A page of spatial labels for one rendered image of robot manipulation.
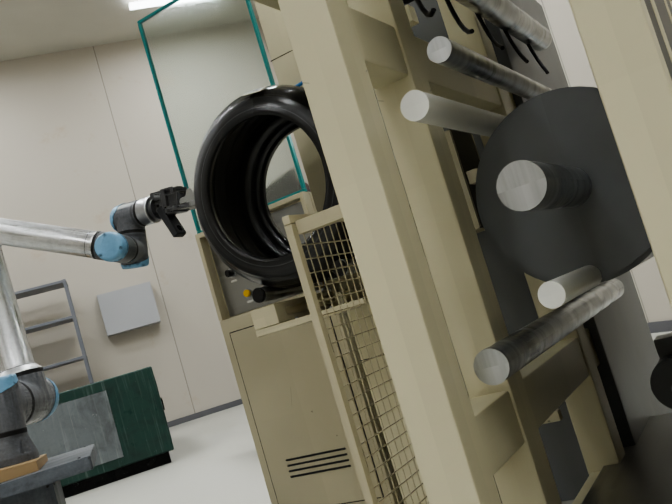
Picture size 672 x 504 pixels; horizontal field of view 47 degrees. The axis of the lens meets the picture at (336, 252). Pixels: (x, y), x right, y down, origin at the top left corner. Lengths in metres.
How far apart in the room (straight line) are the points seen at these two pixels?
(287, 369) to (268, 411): 0.20
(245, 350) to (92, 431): 3.99
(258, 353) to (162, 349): 8.38
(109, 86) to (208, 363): 4.36
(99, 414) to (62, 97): 6.28
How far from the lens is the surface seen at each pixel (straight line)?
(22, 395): 2.66
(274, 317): 2.22
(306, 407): 3.04
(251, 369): 3.15
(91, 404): 7.02
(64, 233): 2.56
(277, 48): 2.67
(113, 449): 7.04
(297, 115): 2.13
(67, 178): 11.84
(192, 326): 11.51
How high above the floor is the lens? 0.77
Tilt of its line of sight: 5 degrees up
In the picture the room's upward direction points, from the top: 17 degrees counter-clockwise
